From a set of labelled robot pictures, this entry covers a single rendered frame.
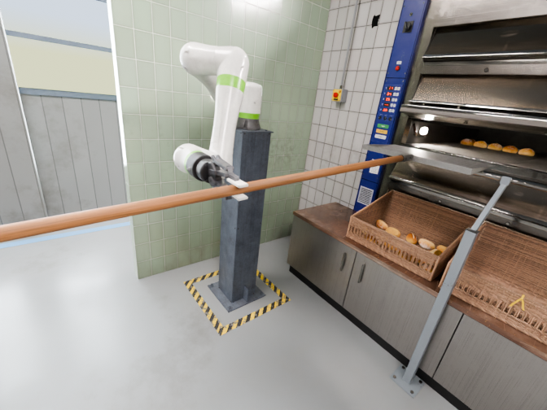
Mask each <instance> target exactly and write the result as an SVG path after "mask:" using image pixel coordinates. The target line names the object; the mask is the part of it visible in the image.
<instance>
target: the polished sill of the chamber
mask: <svg viewBox="0 0 547 410"><path fill-rule="evenodd" d="M400 145H401V146H406V147H410V148H414V149H419V150H425V151H430V152H434V153H438V154H442V155H449V156H453V157H458V158H462V159H468V160H473V161H477V162H481V163H485V164H492V165H495V166H493V167H490V168H488V169H492V170H495V171H499V172H506V173H510V174H514V175H518V176H521V177H528V178H532V179H536V180H540V181H547V172H542V171H538V170H534V169H530V168H522V167H518V166H514V165H509V164H502V163H498V162H493V161H489V160H485V159H477V158H473V157H469V156H464V155H457V154H454V153H449V152H445V151H441V150H433V149H429V148H425V147H420V146H413V145H409V144H400Z"/></svg>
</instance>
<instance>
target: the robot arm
mask: <svg viewBox="0 0 547 410"><path fill-rule="evenodd" d="M180 62H181V65H182V67H183V68H184V69H185V71H186V72H188V73H189V74H191V75H192V76H194V77H195V78H197V79H198V80H199V81H200V82H201V83H202V84H203V85H204V86H205V87H206V88H207V90H208V91H209V93H210V94H211V96H212V98H213V100H214V101H215V114H214V121H213V128H212V138H211V142H210V143H211V144H210V148H209V150H205V149H203V148H201V147H198V146H196V145H193V144H183V145H181V146H179V147H178V148H177V149H176V150H175V152H174V155H173V161H174V163H175V165H176V167H177V168H178V169H179V170H180V171H182V172H185V173H189V174H190V175H191V176H193V177H194V178H195V179H197V180H198V181H205V182H207V183H209V184H210V185H211V186H212V187H213V188H216V187H221V186H226V185H227V184H226V183H225V180H223V179H225V178H227V179H226V180H227V181H228V182H229V183H231V184H233V185H235V186H237V187H238V188H243V187H248V183H246V182H244V181H241V180H239V176H237V175H235V174H234V173H233V170H234V167H233V148H234V138H235V132H236V128H237V129H246V130H260V124H259V117H260V107H261V97H262V87H261V86H260V85H258V84H257V83H254V82H248V81H247V74H248V69H249V60H248V57H247V54H246V53H245V52H244V50H242V49H241V48H239V47H237V46H210V45H206V44H202V43H198V42H194V41H192V42H188V43H186V44H185V45H184V46H183V47H182V49H181V51H180ZM232 198H233V199H237V200H238V201H242V200H245V199H248V196H246V195H245V194H236V195H232V196H228V197H224V198H223V199H224V200H229V199H232Z"/></svg>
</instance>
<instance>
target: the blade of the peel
mask: <svg viewBox="0 0 547 410"><path fill-rule="evenodd" d="M362 149H364V150H370V151H374V152H378V153H381V154H385V155H390V156H398V155H399V154H404V153H410V154H413V158H412V160H411V161H414V162H418V163H421V164H428V165H431V166H435V167H438V168H444V169H448V170H451V171H454V172H461V173H465V174H468V175H471V174H474V173H477V172H480V171H483V170H484V169H487V168H490V167H493V166H495V165H492V164H485V163H481V162H477V161H473V160H468V159H462V158H458V157H453V156H449V155H442V154H438V153H434V152H430V151H425V150H419V149H414V148H410V147H406V146H399V145H379V144H363V148H362Z"/></svg>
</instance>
